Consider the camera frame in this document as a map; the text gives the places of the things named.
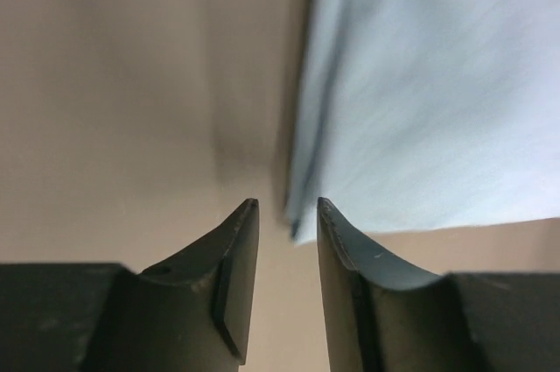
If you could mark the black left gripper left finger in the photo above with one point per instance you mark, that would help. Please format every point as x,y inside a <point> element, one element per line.
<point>189,312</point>

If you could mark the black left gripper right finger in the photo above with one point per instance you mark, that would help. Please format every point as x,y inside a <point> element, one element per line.
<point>383,313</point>

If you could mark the light blue t-shirt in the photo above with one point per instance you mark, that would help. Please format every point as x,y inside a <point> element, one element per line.
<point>417,115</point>

